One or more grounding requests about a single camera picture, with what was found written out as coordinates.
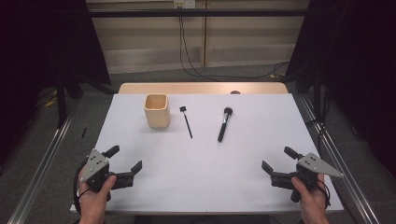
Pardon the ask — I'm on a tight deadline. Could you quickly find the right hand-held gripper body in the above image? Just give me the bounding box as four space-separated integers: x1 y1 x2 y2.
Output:
270 151 346 203

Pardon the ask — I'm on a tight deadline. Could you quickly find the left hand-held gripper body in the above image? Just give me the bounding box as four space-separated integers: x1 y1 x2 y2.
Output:
79 148 135 202

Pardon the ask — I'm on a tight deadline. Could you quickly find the beige wooden cup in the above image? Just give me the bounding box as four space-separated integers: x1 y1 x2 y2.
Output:
143 93 172 130

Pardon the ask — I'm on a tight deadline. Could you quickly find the thick black makeup brush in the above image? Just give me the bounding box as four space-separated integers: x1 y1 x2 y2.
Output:
217 106 234 144

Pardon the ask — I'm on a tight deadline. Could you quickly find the thin black makeup brush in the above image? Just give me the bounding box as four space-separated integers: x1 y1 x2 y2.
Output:
178 105 193 140

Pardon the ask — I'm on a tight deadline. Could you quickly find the person's left hand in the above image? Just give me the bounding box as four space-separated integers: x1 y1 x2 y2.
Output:
77 173 118 224

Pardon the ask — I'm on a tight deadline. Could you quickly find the person's right hand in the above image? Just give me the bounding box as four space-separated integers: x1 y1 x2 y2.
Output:
290 173 331 224

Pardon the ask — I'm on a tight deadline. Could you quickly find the white table mat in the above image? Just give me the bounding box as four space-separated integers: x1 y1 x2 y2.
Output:
70 92 345 215

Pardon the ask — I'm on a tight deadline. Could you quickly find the black metal stand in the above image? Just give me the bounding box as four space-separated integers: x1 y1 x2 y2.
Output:
53 70 69 130

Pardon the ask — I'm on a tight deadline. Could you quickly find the yellow tape piece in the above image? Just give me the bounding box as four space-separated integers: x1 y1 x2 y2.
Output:
43 89 59 108

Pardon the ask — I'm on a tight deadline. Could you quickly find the black curtain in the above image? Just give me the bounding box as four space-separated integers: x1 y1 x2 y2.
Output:
0 0 112 171
284 0 396 180

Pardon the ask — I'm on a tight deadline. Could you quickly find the black horizontal bar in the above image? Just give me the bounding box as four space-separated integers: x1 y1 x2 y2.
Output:
88 8 310 19

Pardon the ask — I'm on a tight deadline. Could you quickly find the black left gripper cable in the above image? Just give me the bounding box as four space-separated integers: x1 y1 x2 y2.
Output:
72 158 92 217

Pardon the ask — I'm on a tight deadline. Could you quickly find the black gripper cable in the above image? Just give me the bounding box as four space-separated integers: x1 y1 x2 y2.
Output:
72 158 92 217
316 177 332 210

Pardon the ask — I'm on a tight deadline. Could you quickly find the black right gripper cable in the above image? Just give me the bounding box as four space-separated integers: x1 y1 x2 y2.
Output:
316 177 332 210

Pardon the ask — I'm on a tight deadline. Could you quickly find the aluminium rail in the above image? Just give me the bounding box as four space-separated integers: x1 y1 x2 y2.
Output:
297 92 381 224
7 98 82 224

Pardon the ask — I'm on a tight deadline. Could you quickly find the black floor cable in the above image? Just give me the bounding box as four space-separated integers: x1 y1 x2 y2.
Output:
180 15 291 80
178 15 220 82

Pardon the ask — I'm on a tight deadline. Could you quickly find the white wall socket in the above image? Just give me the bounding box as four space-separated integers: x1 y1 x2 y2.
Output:
173 0 197 9

